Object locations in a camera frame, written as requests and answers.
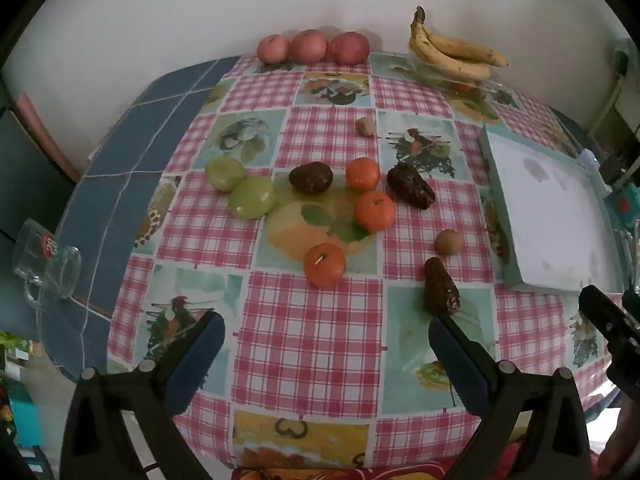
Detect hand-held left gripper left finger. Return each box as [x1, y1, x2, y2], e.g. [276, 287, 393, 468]
[59, 310, 227, 480]

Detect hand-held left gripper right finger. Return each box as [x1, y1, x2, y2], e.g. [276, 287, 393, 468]
[428, 314, 594, 480]

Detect pear-shaped dark avocado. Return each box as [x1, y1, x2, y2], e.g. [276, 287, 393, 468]
[423, 257, 462, 317]

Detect white tray with teal rim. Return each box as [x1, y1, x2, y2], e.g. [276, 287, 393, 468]
[478, 124, 626, 296]

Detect orange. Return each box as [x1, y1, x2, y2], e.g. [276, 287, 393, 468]
[303, 242, 347, 289]
[345, 157, 381, 191]
[354, 190, 397, 233]

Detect large green mango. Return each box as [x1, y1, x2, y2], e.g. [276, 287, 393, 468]
[228, 176, 278, 220]

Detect wrinkled elongated dark avocado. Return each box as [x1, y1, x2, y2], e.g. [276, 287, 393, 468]
[386, 162, 436, 210]

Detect green apple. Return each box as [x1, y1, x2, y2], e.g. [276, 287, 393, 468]
[205, 156, 246, 193]

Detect round dark avocado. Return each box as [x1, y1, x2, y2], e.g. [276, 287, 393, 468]
[288, 162, 334, 195]

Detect person's right forearm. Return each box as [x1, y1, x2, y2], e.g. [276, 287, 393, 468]
[596, 402, 640, 480]

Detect teal device with red label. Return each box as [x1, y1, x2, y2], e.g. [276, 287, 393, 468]
[606, 185, 640, 231]

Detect checkered printed tablecloth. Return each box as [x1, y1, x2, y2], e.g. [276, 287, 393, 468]
[107, 50, 618, 471]

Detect black charger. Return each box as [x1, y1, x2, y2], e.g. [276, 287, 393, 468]
[602, 155, 626, 186]

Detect glass mug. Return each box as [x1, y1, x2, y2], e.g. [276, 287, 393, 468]
[12, 217, 82, 311]

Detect clear plastic container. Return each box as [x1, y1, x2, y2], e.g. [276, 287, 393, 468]
[410, 52, 503, 98]

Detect long spotted yellow banana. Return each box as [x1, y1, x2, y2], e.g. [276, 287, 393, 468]
[411, 6, 509, 68]

